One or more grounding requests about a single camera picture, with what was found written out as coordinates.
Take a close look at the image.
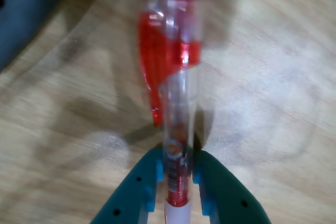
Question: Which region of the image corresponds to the red clear retractable pen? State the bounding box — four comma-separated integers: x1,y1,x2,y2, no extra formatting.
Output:
138,0,203,224

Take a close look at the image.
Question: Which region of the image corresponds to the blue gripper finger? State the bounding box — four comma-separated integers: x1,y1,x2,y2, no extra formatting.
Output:
90,147,165,224
193,151,271,224

